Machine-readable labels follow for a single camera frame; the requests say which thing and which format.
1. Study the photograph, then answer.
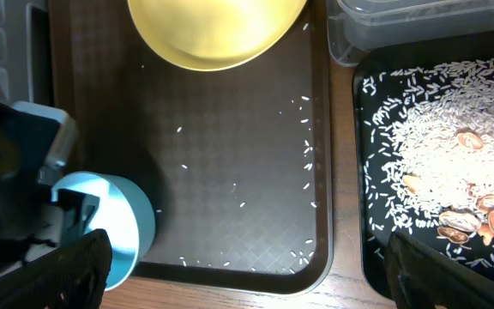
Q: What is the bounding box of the black waste bin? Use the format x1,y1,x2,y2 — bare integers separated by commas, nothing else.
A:
352,29,494,301

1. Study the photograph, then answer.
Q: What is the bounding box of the yellow round plate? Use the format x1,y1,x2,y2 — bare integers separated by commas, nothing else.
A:
128,0,306,71

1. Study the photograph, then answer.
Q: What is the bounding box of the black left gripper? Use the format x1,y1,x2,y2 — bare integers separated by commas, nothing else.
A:
0,173,100,274

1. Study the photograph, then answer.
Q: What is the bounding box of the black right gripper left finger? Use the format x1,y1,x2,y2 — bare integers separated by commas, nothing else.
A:
0,229,112,309

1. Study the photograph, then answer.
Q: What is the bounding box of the grey plastic dish rack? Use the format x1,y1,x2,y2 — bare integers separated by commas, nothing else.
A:
0,0,53,106

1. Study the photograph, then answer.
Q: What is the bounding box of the blue bowl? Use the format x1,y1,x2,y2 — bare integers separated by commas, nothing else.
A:
52,172,156,291

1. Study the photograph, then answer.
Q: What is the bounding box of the dark brown serving tray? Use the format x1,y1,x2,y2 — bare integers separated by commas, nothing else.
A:
49,1,332,294

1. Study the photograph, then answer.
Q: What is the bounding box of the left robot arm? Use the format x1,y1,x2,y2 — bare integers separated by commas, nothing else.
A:
0,101,111,277

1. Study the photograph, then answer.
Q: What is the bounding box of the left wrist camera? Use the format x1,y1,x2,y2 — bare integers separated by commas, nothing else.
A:
11,101,78,168

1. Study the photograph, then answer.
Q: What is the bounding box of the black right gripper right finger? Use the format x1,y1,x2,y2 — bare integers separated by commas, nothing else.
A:
384,233,494,309

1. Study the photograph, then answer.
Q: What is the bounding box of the clear plastic waste bin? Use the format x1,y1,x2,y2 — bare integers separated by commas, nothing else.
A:
326,0,494,67

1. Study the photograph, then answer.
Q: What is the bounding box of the rice and nutshell waste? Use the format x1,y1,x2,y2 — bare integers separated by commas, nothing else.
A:
361,56,494,273

